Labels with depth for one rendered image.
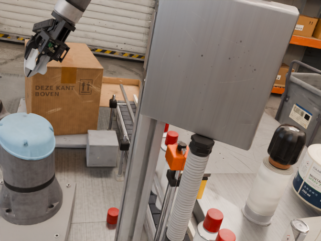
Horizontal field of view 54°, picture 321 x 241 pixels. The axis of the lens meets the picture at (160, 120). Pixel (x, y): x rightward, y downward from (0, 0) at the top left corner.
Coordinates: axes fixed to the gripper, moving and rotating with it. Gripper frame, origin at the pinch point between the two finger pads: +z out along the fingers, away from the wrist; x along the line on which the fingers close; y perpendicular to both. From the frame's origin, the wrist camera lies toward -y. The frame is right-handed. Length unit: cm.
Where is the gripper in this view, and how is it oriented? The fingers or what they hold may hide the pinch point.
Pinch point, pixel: (28, 71)
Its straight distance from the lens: 105.5
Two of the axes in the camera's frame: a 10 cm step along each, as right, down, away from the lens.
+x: 5.9, 2.4, 7.7
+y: 5.7, 5.5, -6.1
